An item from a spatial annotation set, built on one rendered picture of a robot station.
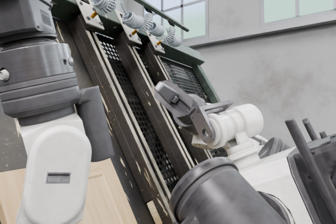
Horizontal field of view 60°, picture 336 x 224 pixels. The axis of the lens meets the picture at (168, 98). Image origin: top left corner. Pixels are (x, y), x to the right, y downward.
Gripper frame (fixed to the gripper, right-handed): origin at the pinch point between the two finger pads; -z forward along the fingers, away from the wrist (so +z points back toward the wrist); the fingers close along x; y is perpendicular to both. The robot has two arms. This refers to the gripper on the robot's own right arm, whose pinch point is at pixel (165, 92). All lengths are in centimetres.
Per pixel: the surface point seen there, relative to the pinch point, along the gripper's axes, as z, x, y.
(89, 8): 14, -73, -6
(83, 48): 16, -62, 8
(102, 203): 16.3, -5.7, 35.5
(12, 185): -9.1, -8.9, 37.3
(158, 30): 49, -72, -21
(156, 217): 39, -1, 34
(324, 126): 270, -38, -73
